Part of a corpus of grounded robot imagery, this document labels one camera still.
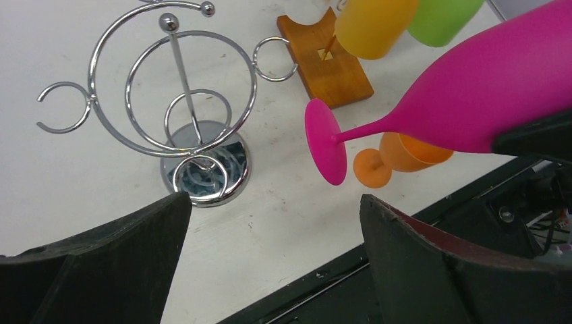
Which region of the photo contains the gold wire glass rack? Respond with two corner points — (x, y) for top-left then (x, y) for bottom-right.
(277, 9), (374, 109)

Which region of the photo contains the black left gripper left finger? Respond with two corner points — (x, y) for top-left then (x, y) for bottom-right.
(1, 193), (192, 323)

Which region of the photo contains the orange plastic wine glass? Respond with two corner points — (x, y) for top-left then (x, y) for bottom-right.
(353, 132), (454, 188)

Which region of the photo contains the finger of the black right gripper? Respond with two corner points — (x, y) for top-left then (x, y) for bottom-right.
(491, 109), (571, 163)

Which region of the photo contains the silver wire glass rack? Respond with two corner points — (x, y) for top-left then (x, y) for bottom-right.
(37, 1), (274, 208)

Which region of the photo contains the green plastic wine glass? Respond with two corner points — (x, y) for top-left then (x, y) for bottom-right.
(407, 0), (484, 47)

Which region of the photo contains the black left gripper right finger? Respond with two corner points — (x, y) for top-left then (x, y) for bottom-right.
(360, 194), (571, 323)

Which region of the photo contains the pink plastic wine glass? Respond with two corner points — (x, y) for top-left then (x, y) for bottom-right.
(304, 1), (571, 186)

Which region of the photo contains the yellow wine glass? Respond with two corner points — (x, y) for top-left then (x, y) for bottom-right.
(334, 0), (419, 60)

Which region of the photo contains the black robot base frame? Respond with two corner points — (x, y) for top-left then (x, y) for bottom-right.
(227, 158), (571, 323)

